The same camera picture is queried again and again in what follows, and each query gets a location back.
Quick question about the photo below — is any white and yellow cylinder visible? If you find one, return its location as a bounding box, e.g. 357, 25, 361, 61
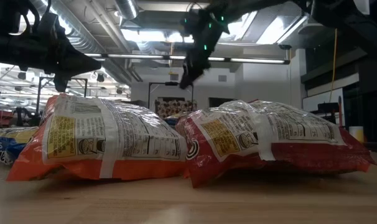
348, 125, 366, 144

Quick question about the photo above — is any black frame stand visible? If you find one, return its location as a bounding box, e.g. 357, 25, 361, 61
34, 77, 89, 126
147, 80, 195, 110

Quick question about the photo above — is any blue Maruchan noodle pack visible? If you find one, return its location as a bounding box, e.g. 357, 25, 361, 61
163, 111, 190, 127
0, 126, 40, 166

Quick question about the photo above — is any hanging yellow cable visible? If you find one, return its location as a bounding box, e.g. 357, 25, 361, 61
329, 27, 338, 103

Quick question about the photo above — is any brown patterned rack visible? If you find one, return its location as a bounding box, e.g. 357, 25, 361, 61
154, 98, 198, 119

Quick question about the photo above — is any orange Maruchan noodle pack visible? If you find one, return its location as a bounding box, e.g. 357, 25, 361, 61
6, 93, 190, 182

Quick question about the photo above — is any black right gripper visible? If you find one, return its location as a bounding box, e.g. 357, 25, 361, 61
179, 7, 230, 91

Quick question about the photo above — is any red box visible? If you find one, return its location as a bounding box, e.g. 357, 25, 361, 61
0, 110, 14, 128

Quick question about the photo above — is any white board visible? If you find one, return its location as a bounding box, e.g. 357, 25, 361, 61
302, 88, 345, 113

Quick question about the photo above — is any long ceiling light bar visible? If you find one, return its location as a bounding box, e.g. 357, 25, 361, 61
83, 52, 291, 65

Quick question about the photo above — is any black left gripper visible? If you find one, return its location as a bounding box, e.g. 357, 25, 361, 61
32, 12, 102, 93

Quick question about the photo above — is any red Maruchan noodle pack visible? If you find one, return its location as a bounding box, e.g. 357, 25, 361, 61
175, 99, 377, 189

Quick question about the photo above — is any silver ventilation duct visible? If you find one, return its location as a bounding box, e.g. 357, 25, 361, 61
113, 0, 140, 20

